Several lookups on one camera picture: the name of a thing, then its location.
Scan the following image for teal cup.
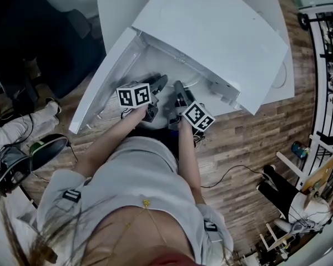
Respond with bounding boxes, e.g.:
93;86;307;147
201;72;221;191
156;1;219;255
291;140;310;160

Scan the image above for black floor cable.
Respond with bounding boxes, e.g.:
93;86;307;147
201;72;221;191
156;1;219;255
200;164;265;189

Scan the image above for white microwave oven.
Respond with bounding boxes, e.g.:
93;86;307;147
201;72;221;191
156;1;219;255
68;0;289;135

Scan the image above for person's black trousers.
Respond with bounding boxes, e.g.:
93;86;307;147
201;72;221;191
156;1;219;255
130;127;181;160

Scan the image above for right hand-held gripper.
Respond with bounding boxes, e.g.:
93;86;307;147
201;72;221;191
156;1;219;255
168;80;216;133

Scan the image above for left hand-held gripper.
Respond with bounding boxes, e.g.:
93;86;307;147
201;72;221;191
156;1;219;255
115;74;169;124

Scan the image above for person's grey top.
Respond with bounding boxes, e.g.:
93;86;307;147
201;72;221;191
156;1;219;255
36;136;234;266

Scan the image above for person's right forearm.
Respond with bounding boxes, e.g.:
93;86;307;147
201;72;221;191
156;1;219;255
177;117;206;206

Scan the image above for black open carry case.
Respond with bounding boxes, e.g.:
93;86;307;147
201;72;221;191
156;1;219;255
0;134;70;198

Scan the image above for wooden board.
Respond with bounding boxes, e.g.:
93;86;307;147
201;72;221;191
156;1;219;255
301;151;333;193

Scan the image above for black office chair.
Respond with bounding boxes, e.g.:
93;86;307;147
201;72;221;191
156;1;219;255
0;57;41;116
0;0;108;99

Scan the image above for gold necklace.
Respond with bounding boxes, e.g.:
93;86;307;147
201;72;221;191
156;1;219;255
110;198;170;249

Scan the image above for white desk frame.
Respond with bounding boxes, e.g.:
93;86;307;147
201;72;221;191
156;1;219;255
276;134;333;187

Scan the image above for coiled white power cable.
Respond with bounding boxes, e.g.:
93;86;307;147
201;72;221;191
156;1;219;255
271;62;288;90

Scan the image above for round glass turntable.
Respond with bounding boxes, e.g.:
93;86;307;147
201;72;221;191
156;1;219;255
144;48;205;90

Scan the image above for green tape roll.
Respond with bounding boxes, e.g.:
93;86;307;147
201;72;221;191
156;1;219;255
29;141;47;155

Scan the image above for person's left forearm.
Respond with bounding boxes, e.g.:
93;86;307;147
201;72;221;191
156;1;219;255
73;105;150;177

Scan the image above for black metal shelf rack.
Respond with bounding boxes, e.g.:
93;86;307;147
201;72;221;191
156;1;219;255
296;1;333;149

